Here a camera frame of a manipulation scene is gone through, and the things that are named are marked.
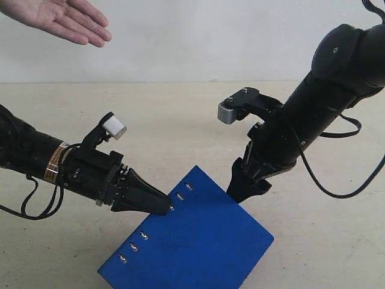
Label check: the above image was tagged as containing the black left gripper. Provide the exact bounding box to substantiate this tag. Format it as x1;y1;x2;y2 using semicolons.
58;144;170;216

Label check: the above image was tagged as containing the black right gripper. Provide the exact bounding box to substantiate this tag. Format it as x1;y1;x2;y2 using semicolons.
226;120;298;204

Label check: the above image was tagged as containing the blue ring binder notebook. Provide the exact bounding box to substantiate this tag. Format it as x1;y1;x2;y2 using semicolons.
98;166;274;289

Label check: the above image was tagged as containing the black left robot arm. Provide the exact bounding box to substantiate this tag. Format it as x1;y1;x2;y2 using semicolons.
1;107;171;215

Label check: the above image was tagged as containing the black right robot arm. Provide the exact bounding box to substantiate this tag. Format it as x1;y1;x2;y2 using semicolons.
218;24;384;203

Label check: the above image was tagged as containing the person's open hand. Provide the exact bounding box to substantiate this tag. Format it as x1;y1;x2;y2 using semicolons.
1;0;112;48

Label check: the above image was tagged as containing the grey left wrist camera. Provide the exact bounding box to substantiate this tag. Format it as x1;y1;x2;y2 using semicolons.
100;112;127;140

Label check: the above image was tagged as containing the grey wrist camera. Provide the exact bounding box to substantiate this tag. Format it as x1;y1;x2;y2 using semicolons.
217;87;261;125
100;112;127;140

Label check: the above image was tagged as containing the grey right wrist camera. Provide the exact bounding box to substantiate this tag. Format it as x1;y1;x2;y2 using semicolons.
217;87;261;125

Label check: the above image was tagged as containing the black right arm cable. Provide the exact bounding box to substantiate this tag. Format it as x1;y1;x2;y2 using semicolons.
296;0;385;199

